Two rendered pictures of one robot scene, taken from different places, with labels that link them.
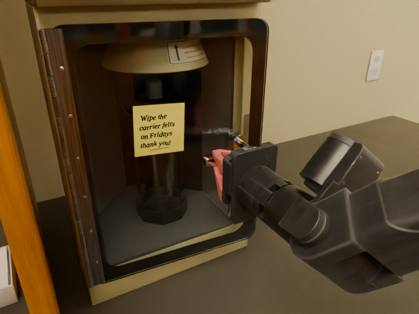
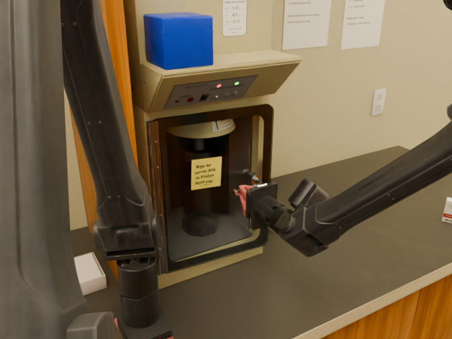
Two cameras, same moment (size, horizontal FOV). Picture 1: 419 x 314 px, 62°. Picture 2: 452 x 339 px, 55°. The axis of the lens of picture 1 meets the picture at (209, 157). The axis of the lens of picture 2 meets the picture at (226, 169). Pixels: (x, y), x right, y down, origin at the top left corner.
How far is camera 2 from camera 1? 0.51 m
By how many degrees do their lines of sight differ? 1
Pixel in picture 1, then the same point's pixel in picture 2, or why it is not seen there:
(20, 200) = not seen: hidden behind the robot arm
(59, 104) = (153, 161)
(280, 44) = (290, 90)
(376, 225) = (312, 222)
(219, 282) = (242, 276)
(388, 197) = (318, 210)
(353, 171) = (312, 198)
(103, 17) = (177, 111)
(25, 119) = not seen: hidden behind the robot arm
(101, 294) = (164, 282)
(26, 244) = not seen: hidden behind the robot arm
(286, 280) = (289, 274)
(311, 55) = (319, 97)
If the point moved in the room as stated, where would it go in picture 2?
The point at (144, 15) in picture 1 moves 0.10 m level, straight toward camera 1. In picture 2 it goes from (200, 107) to (206, 121)
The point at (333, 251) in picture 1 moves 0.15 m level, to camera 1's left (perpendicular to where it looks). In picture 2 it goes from (296, 234) to (213, 234)
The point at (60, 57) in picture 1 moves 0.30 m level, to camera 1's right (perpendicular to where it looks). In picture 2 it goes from (155, 136) to (296, 135)
